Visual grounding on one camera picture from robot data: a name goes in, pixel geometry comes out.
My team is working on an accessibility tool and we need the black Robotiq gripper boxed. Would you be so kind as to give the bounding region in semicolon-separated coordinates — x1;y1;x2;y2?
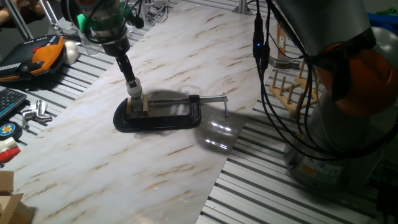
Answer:
101;33;138;89

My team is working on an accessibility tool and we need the wooden peg rack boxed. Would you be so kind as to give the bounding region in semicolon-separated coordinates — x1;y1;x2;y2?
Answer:
268;58;322;118

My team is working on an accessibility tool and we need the black keyboard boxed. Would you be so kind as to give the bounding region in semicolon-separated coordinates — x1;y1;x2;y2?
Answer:
0;88;28;121

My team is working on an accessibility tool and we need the silver metal pipe fitting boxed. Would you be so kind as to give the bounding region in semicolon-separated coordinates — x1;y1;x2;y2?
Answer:
21;99;53;129

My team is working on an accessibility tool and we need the white egg-shaped object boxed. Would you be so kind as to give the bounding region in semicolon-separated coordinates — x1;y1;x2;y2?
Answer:
63;40;80;66

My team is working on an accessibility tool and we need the blue bag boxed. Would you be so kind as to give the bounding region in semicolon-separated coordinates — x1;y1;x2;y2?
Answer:
366;12;398;29

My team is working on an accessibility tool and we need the marble pattern mat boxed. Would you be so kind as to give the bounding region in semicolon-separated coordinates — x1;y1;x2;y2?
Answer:
4;0;281;224

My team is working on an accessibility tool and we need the aluminium profile post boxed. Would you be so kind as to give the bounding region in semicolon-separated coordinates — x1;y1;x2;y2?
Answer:
232;0;254;16
2;0;34;41

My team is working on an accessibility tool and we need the orange black teach pendant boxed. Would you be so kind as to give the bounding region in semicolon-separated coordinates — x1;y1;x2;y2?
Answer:
0;34;67;83

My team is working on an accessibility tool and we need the thin metal rod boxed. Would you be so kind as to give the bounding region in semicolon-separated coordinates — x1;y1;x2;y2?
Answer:
40;0;63;35

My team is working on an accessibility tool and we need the black blue tape measure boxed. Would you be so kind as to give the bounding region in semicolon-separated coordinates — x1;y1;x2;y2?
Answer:
0;121;24;142

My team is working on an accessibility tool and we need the wooden handle hammer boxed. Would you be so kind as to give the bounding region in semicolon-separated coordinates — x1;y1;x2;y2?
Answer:
269;23;301;70

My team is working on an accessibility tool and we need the dark sleeved forearm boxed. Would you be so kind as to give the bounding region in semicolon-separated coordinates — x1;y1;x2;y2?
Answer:
12;7;44;26

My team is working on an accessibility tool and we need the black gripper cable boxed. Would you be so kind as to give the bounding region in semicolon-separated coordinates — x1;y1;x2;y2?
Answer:
81;0;146;45

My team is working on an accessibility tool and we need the open cardboard box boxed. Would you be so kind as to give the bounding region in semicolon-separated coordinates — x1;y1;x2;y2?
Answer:
0;170;35;224

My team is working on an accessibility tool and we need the black cable bundle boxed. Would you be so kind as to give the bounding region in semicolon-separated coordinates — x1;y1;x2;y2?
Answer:
252;0;398;161

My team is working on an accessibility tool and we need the clear jar white lid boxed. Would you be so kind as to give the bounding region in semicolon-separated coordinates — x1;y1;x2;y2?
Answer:
78;29;102;57

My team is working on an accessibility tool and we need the black round device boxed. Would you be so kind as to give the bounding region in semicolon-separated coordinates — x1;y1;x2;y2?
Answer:
60;0;82;30

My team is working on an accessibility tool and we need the black iron C-clamp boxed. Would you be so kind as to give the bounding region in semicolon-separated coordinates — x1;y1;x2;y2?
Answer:
113;93;229;133

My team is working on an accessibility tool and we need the white red pipe valve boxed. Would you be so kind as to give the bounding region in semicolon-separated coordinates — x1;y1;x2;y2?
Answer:
0;136;22;164

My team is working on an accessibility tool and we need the white light bulb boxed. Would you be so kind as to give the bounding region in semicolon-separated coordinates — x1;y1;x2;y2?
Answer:
125;77;144;100

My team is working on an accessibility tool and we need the person hand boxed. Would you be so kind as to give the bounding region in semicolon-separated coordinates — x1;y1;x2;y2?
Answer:
0;6;14;27
25;0;46;16

